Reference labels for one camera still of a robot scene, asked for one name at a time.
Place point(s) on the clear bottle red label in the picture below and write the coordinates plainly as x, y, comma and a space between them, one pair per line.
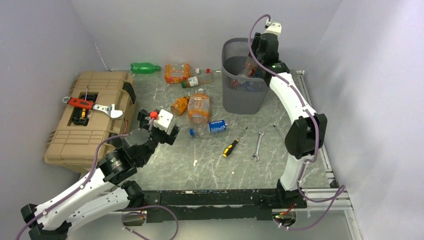
238, 83

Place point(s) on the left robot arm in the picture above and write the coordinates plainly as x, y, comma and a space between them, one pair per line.
108, 186

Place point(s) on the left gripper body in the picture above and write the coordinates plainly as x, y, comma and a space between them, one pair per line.
160, 135

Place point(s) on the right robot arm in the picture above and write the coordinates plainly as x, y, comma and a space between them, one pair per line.
307, 131

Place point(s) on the yellow black screwdriver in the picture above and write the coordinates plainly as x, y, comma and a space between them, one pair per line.
279, 132
228, 151

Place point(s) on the milk bottle red label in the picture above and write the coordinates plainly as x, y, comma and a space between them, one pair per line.
250, 67

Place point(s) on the orange wrapped bottle pack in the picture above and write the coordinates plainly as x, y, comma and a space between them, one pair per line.
175, 73

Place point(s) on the tan plastic toolbox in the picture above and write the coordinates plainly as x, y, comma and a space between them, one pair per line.
80, 132

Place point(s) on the red handled adjustable wrench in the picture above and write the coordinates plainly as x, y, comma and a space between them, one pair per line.
109, 110

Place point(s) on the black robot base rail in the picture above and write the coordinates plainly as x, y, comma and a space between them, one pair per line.
260, 204

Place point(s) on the small blue label bottle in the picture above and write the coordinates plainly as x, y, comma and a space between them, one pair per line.
217, 126

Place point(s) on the green plastic bottle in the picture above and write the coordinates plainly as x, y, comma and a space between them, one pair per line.
144, 68

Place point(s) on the grey mesh waste bin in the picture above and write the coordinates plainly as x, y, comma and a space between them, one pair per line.
233, 58

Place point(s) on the silver combination spanner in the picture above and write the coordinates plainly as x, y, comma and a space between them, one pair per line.
256, 156

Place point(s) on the clear bottle red cap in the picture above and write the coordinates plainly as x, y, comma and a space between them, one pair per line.
214, 73

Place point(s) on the large orange label bottle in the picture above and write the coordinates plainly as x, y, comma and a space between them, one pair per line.
199, 107

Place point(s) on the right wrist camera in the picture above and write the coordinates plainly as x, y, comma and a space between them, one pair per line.
273, 27

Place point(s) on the brown tea bottle green cap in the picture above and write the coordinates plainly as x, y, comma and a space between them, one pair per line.
197, 80

